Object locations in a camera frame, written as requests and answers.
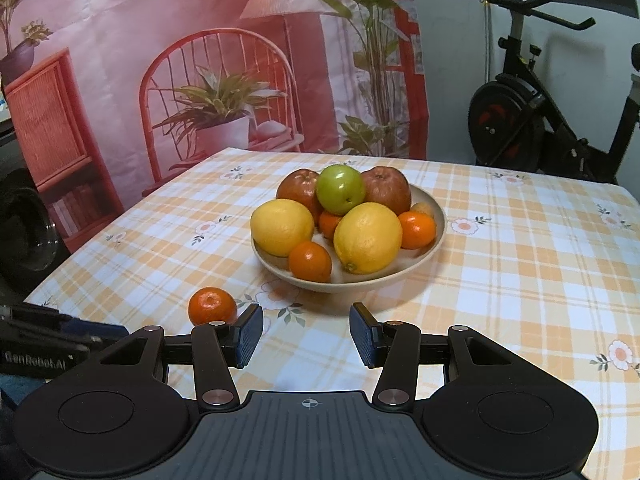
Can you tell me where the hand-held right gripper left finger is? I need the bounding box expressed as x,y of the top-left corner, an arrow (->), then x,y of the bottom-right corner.
99,303 -> 264,407

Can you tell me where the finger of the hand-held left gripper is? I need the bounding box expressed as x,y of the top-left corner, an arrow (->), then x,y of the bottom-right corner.
62,318 -> 131,349

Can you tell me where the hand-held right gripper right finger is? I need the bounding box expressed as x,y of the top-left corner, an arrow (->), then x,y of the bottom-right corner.
349,303 -> 513,407

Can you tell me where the orange mandarin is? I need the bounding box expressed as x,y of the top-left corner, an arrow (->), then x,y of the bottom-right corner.
318,210 -> 346,240
288,241 -> 333,282
398,211 -> 437,250
188,287 -> 238,326

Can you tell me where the beige round plate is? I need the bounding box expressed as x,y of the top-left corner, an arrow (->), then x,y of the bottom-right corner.
251,182 -> 447,294

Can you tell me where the yellow lemon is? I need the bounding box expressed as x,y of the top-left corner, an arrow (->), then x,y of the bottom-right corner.
333,202 -> 404,275
250,199 -> 315,258

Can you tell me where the red apple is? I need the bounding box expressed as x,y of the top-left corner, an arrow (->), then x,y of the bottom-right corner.
276,169 -> 326,226
361,166 -> 412,216

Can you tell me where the green apple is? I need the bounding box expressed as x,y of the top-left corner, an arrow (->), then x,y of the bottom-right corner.
316,164 -> 366,216

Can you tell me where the dark round object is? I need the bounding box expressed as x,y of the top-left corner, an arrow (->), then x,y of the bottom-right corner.
0,167 -> 69,302

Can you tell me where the orange checked floral tablecloth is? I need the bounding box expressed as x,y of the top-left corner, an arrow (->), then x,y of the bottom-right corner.
22,146 -> 640,480

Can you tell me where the black exercise bike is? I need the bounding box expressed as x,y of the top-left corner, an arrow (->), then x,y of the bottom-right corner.
466,0 -> 640,187

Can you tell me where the pink printed backdrop cloth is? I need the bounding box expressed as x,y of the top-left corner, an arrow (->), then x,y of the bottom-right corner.
0,0 -> 432,256

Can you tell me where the white wall pipe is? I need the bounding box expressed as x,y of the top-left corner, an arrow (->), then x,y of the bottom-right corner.
479,0 -> 495,97

